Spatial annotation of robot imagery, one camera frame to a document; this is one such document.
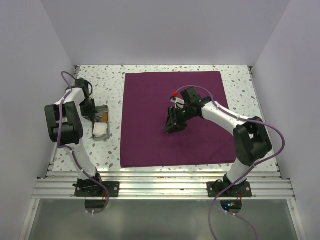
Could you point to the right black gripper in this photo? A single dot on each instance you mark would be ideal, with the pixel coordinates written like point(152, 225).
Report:
point(171, 121)

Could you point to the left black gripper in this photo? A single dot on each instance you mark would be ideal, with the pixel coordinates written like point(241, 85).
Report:
point(90, 113)

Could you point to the stainless steel instrument tray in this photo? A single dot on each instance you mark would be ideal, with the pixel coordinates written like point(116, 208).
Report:
point(97, 118)

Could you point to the orange tape strip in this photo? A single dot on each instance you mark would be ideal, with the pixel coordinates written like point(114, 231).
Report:
point(105, 117)

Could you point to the white gauze pad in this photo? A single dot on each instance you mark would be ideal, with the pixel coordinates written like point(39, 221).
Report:
point(100, 129)

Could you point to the purple cloth mat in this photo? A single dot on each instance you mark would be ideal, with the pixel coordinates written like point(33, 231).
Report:
point(146, 100)

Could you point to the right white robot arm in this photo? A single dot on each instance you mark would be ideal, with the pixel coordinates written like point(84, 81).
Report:
point(250, 137)

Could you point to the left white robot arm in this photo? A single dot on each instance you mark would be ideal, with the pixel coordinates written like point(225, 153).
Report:
point(65, 128)

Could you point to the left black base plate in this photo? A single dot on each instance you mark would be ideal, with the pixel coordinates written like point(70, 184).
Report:
point(95, 190)

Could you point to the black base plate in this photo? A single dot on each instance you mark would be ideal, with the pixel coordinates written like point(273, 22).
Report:
point(95, 190)
point(228, 190)

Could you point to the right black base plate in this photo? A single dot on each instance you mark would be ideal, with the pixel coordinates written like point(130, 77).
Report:
point(228, 190)

